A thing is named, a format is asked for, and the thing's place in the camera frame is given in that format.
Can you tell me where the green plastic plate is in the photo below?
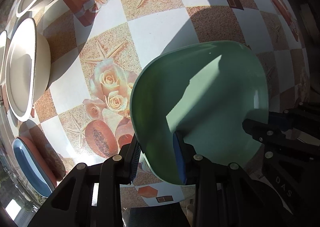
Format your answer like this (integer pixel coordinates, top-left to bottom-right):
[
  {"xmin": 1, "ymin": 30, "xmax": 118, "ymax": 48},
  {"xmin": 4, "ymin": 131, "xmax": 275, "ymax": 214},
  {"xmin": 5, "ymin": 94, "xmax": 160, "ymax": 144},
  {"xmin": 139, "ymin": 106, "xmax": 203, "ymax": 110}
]
[{"xmin": 130, "ymin": 41, "xmax": 268, "ymax": 185}]

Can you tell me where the patterned checkered tablecloth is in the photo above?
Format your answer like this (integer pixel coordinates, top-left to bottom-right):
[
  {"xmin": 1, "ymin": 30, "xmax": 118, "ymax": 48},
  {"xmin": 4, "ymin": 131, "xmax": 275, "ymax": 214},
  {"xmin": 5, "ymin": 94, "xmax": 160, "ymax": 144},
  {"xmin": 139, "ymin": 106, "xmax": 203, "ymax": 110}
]
[{"xmin": 4, "ymin": 0, "xmax": 312, "ymax": 209}]

